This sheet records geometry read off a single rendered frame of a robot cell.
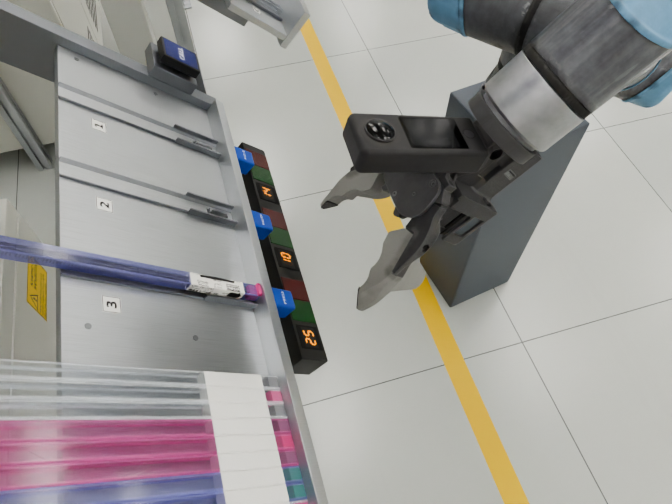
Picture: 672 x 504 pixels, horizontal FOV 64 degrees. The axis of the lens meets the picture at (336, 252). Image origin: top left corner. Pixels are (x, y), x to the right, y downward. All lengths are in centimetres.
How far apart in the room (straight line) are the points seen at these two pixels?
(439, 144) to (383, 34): 174
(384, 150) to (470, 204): 11
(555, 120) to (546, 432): 98
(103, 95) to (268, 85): 131
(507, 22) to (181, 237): 38
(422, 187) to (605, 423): 101
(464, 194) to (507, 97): 9
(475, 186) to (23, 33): 50
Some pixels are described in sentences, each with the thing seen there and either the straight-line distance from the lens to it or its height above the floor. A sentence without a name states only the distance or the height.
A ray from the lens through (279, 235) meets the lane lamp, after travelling 69.
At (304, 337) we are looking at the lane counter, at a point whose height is 66.
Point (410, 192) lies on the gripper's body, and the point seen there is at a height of 85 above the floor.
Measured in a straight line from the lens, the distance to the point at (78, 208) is 53.
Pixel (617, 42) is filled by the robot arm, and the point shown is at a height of 99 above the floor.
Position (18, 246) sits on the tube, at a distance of 47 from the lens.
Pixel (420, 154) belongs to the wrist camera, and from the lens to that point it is 43.
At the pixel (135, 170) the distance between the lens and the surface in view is 60.
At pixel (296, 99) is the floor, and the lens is 188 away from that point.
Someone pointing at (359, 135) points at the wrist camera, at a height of 92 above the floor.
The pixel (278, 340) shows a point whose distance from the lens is 53.
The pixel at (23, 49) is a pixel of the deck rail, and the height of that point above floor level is 85.
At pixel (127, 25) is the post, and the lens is 101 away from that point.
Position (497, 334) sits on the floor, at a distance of 140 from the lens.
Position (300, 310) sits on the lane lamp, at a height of 66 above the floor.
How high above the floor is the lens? 122
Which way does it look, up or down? 56 degrees down
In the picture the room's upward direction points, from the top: straight up
